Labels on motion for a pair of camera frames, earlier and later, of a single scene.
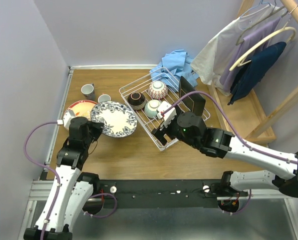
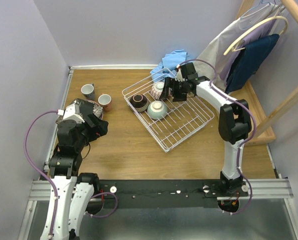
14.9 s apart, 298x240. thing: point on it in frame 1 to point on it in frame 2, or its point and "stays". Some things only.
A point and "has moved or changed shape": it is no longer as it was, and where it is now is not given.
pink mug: [104, 97] has moved or changed shape
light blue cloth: [174, 65] stays
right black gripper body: [172, 131] to [178, 84]
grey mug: [88, 90] stays
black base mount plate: [154, 193] stays
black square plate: [195, 103] to [84, 108]
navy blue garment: [250, 74] to [245, 63]
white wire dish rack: [155, 97] stays
